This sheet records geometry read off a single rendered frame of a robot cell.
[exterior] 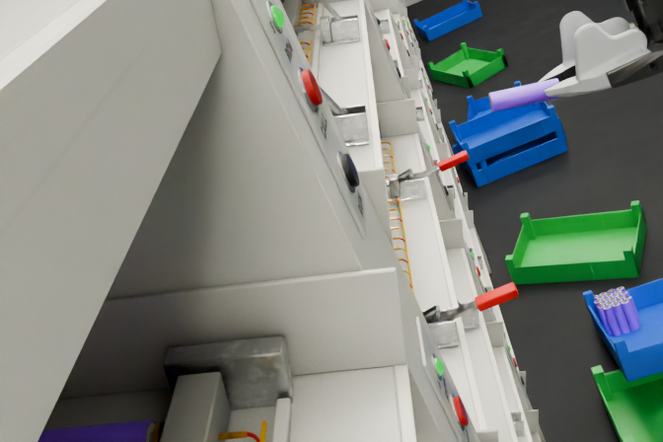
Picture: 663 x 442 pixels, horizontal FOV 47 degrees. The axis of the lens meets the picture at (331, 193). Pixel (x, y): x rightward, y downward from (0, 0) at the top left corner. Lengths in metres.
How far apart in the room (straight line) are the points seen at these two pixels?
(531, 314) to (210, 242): 1.59
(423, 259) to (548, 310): 1.11
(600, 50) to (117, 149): 0.58
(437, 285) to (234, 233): 0.44
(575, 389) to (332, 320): 1.36
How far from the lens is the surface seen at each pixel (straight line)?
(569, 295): 1.88
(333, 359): 0.34
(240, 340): 0.33
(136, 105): 0.17
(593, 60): 0.70
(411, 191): 0.87
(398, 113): 1.03
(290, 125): 0.28
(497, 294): 0.64
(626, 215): 2.02
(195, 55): 0.24
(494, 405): 0.88
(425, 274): 0.74
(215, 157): 0.29
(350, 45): 0.79
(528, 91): 0.71
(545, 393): 1.67
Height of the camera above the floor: 1.17
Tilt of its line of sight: 25 degrees down
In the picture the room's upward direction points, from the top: 26 degrees counter-clockwise
